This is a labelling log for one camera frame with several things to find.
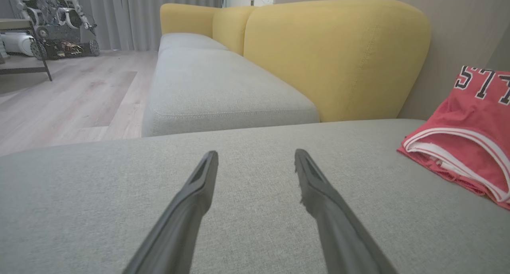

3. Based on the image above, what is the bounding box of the wide yellow sofa backrest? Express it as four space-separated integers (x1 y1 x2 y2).
243 0 432 123

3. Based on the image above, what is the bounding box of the red white basketball jersey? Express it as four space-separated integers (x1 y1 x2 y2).
397 65 510 205

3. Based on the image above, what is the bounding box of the narrow yellow sofa backrest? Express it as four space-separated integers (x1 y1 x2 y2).
212 6 256 56

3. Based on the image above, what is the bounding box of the small grey sofa seat cushion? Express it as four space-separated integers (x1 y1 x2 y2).
158 32 230 55

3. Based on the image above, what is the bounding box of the large grey sofa seat cushion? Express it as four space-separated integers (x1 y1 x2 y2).
0 119 510 274

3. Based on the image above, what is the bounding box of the long grey sofa seat cushion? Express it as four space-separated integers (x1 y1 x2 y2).
141 47 321 138

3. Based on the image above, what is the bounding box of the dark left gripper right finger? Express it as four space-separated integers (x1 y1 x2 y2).
294 148 399 274

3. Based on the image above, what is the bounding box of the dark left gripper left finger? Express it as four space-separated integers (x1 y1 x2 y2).
123 150 219 274

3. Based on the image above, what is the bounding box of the white grey background robot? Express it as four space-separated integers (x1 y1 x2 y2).
7 0 100 61

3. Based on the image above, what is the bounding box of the dark frame side table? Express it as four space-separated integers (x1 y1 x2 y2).
0 18 53 82

